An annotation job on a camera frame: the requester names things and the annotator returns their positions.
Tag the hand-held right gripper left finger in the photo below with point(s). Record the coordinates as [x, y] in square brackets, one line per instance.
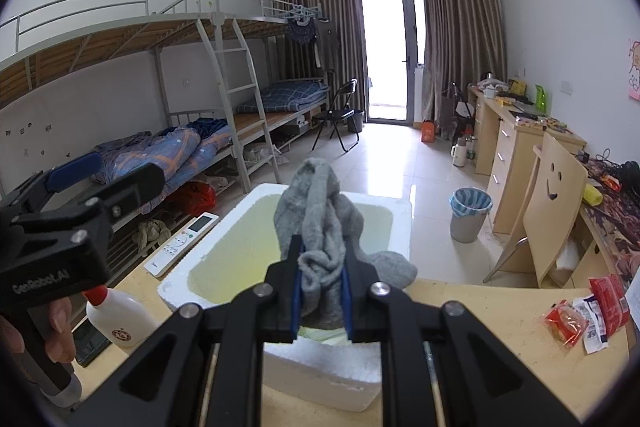
[295, 292]

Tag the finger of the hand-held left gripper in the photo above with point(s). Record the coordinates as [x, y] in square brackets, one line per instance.
[135, 192]
[75, 169]

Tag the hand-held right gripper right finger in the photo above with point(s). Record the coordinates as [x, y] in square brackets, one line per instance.
[347, 307]

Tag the grey sock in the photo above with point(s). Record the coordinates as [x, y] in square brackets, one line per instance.
[390, 269]
[310, 207]

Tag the white foam box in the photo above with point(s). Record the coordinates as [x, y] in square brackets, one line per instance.
[320, 372]

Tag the person's left hand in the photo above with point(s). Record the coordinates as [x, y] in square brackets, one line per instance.
[60, 327]

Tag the beige cloth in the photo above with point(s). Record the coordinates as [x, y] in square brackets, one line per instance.
[152, 234]

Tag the blue plaid quilt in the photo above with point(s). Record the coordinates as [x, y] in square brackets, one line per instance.
[165, 152]

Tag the white remote control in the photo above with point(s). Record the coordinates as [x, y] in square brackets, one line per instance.
[185, 242]

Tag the white lotion pump bottle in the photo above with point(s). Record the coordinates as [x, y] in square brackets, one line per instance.
[125, 317]

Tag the black phone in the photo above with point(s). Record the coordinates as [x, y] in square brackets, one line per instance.
[92, 344]

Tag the metal bunk bed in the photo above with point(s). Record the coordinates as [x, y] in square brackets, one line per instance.
[280, 117]
[100, 42]

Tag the white bunk ladder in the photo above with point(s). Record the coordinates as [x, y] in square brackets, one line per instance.
[235, 92]

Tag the grey trash bin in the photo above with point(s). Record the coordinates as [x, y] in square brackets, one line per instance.
[470, 222]

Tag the folded blue plaid bedding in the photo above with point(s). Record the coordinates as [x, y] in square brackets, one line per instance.
[285, 97]

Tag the black folding chair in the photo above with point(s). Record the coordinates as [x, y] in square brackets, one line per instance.
[335, 112]

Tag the white thermos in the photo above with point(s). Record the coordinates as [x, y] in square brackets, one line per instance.
[460, 152]

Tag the orange bag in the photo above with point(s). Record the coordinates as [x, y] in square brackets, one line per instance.
[429, 132]

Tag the orange-red snack packet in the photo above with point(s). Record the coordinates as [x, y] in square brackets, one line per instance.
[565, 322]

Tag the wooden desk with drawers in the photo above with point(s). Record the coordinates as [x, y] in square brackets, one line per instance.
[510, 157]

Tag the hanging dark clothes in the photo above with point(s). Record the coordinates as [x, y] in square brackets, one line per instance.
[300, 29]

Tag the wooden chair with smiley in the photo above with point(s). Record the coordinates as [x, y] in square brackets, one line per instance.
[560, 207]

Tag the white snack packet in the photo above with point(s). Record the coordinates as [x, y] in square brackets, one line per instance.
[592, 332]

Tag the white mug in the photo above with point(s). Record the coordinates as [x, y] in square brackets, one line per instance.
[492, 91]

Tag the red snack packet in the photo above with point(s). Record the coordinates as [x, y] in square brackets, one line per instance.
[610, 302]

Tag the glass balcony door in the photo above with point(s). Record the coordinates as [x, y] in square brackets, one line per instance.
[390, 47]

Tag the wooden desk with patterned cloth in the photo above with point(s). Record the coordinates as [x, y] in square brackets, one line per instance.
[610, 252]

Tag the yellow pouch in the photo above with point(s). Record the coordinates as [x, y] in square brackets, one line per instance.
[592, 194]

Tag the green packet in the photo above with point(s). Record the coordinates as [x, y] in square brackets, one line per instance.
[540, 99]

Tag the black headphones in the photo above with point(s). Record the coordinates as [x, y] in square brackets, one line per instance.
[631, 177]

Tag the white wall switch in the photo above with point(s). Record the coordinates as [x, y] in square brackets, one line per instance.
[566, 87]

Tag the pink wall poster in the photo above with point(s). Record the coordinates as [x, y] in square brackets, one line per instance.
[635, 67]

